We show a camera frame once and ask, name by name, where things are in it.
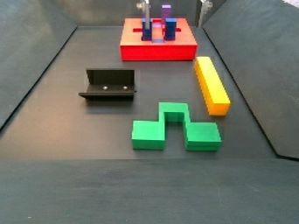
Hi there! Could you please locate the red slotted board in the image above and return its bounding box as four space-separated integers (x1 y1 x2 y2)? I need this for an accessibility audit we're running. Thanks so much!
119 18 198 61

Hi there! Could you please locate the green stepped block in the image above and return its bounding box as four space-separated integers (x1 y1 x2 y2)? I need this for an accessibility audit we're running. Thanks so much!
131 102 222 151

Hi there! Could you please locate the yellow rectangular bar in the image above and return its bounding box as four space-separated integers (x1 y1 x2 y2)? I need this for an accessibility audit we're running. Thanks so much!
194 56 231 116

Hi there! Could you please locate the purple U-shaped block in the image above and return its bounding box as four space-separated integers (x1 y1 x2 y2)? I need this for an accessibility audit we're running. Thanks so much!
153 4 173 27

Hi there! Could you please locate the blue U-shaped block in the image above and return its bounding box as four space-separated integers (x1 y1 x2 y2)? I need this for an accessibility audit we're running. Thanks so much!
142 18 177 43

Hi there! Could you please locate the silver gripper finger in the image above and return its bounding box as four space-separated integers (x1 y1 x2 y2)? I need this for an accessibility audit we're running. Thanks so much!
199 0 213 26
137 0 151 21

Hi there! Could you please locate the black angle bracket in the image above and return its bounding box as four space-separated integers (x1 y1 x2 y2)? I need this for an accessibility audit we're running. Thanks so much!
79 68 137 99

